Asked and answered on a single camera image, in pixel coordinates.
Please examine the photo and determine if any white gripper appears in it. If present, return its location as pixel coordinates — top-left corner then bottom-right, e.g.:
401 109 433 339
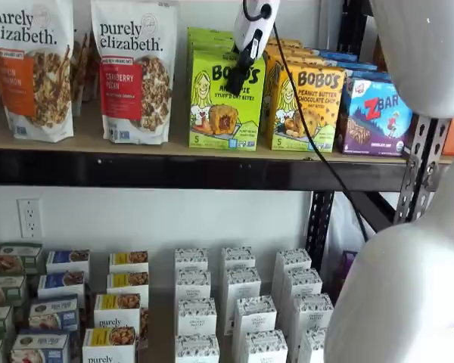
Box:
225 0 281 95

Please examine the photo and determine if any green Bobo's box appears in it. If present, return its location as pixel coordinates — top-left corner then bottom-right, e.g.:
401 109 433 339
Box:
187 48 269 151
187 26 235 42
188 37 240 54

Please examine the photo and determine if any yellow Bobo's box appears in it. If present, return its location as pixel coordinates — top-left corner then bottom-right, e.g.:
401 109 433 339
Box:
266 36 304 49
263 62 346 153
270 54 328 71
267 45 316 57

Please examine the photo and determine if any blue Zbar box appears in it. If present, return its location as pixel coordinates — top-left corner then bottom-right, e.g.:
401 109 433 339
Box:
342 69 393 82
335 76 414 157
338 59 379 73
316 48 359 64

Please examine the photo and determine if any black metal shelf rack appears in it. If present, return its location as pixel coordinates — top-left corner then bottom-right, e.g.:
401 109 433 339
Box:
0 0 452 275

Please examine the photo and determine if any white floral print box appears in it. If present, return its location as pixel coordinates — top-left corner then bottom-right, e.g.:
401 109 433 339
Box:
224 266 263 303
174 268 212 302
274 248 313 273
220 246 257 270
288 293 334 334
281 267 324 299
176 297 218 337
239 330 289 363
232 294 278 336
174 334 221 363
173 247 210 272
297 327 329 363

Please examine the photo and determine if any purple snack box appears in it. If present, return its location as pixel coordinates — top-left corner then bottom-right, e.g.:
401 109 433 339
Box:
339 249 359 293

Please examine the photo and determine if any yellow granola box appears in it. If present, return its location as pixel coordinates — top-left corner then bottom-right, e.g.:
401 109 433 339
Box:
105 270 150 298
82 326 140 363
108 250 150 274
93 292 142 330

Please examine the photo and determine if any blue granola box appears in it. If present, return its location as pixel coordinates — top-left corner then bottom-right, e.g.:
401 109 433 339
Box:
36 270 87 302
9 329 72 363
28 296 80 334
45 248 92 279

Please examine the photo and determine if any granola bag red label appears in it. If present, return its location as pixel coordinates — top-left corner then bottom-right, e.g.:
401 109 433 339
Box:
89 0 179 146

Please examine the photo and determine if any white granola bag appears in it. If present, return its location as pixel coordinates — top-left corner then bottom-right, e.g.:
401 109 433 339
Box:
70 29 101 116

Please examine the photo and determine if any white plastic sheet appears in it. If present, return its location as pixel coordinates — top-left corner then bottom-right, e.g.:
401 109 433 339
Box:
327 191 370 265

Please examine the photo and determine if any granola bag orange label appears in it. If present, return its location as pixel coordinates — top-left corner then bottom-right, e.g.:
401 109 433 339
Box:
0 0 76 144

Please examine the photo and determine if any black cable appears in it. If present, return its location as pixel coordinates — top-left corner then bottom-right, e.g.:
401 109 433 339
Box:
243 0 370 243

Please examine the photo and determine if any white wall outlet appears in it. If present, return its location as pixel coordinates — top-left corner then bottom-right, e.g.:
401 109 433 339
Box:
17 197 43 239

